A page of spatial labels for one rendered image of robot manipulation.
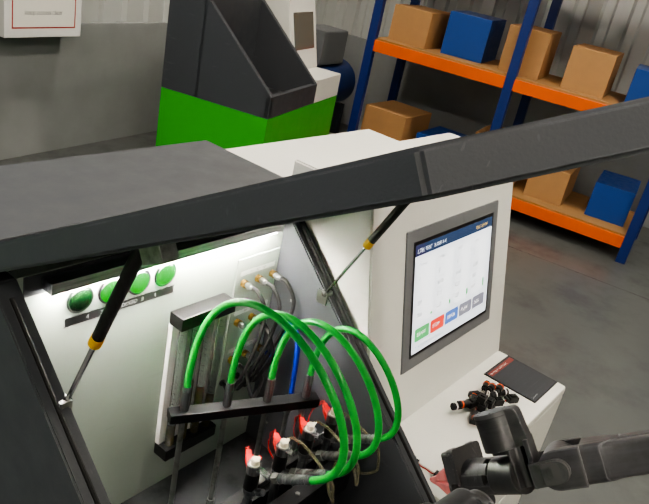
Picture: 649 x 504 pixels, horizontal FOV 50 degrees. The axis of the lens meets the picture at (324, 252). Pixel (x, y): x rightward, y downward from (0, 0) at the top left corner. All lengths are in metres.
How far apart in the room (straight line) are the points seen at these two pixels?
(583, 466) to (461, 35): 5.73
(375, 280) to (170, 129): 3.82
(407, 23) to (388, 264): 5.30
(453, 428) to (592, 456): 0.76
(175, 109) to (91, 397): 3.89
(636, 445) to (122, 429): 0.95
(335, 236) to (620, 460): 0.74
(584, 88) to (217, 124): 3.07
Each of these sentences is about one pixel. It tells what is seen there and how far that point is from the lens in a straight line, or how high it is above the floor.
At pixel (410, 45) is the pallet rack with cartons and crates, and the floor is 1.22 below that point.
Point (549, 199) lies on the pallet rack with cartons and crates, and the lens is 6.49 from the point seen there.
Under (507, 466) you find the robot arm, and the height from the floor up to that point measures 1.36.
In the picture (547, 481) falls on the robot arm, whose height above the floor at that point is 1.38.
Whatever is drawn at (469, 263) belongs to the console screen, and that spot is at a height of 1.31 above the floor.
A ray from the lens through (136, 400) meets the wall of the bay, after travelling 1.47.
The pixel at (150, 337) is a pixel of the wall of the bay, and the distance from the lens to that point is 1.40.
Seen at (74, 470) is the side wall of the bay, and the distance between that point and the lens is 1.11.
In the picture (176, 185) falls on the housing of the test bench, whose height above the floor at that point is 1.50.
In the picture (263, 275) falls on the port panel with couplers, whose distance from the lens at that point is 1.55.
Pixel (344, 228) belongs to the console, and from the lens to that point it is 1.49.
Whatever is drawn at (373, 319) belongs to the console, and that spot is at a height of 1.28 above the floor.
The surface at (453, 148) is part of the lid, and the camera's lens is 0.52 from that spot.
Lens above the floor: 2.01
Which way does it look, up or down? 24 degrees down
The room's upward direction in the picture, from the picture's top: 12 degrees clockwise
